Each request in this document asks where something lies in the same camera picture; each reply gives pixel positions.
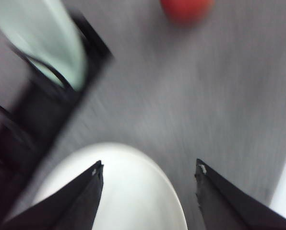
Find white plate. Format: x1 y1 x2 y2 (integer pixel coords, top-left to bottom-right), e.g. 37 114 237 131
34 143 189 230

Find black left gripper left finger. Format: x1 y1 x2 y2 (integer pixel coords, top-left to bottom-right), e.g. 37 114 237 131
2 160 104 230

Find red pomegranate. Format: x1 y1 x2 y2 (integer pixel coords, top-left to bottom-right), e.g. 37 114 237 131
160 0 215 24

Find green plate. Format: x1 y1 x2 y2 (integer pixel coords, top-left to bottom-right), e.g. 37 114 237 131
0 0 87 90

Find black plastic dish rack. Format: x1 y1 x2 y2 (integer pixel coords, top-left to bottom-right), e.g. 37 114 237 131
0 9 112 225

